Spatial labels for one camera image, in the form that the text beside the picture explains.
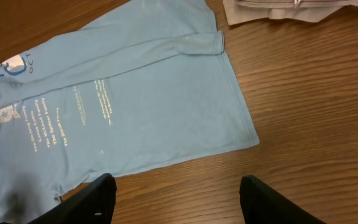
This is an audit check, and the light blue printed t-shirt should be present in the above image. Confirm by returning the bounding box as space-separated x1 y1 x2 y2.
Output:
0 1 259 223

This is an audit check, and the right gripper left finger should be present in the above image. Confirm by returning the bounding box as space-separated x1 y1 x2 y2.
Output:
29 173 117 224

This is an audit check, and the beige folded garment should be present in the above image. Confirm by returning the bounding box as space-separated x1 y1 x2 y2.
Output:
223 0 358 26

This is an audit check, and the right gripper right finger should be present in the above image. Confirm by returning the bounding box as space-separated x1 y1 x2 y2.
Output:
239 175 324 224

